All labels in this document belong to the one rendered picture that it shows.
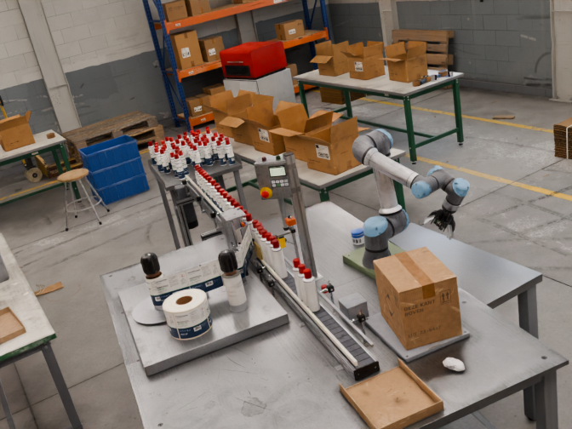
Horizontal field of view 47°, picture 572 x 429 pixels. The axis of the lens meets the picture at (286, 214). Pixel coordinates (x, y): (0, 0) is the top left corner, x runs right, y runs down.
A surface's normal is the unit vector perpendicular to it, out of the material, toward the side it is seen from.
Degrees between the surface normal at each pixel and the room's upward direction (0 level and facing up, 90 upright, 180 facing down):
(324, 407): 0
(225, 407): 0
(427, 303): 90
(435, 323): 90
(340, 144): 92
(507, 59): 90
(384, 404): 0
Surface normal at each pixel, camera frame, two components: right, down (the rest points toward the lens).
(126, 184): 0.51, 0.25
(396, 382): -0.18, -0.91
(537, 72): -0.84, 0.35
